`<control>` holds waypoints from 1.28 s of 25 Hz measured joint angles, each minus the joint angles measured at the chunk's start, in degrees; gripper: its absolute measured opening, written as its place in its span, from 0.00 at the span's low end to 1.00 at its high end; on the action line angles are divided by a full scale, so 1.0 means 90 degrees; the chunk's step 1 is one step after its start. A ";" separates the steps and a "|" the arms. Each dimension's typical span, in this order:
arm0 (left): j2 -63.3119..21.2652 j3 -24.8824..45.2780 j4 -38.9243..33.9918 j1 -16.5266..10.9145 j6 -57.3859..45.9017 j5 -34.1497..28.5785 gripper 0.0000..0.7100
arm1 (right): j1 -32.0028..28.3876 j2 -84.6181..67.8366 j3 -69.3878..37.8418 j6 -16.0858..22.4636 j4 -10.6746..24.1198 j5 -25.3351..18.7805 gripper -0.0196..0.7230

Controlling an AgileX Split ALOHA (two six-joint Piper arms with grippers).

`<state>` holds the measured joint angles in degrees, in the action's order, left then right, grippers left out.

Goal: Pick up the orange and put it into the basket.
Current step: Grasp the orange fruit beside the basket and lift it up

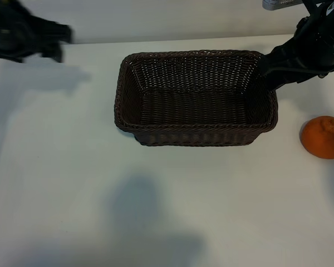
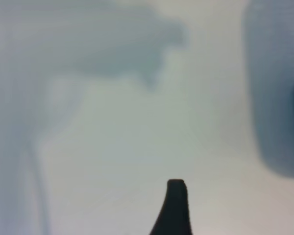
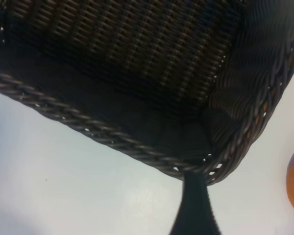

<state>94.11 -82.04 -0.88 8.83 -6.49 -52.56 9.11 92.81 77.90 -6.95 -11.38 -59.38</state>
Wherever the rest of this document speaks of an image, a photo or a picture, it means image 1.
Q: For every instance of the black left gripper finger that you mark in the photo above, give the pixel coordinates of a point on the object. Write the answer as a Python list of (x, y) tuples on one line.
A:
[(53, 54), (58, 33)]

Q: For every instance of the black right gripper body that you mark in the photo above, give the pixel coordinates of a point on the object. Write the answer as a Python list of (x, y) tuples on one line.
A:
[(323, 41)]

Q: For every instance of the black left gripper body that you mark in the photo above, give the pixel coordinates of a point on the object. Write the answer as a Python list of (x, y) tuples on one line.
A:
[(14, 33)]

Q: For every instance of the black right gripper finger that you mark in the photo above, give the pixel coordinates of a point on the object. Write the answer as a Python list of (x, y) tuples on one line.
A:
[(284, 79), (284, 59)]

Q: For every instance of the orange fruit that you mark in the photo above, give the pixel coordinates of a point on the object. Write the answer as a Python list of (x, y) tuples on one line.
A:
[(323, 139)]

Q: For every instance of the dark brown wicker basket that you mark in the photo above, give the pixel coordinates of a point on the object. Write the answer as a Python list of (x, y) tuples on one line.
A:
[(189, 111)]

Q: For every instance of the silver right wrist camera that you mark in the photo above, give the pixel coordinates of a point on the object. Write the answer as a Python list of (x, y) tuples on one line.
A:
[(281, 4)]

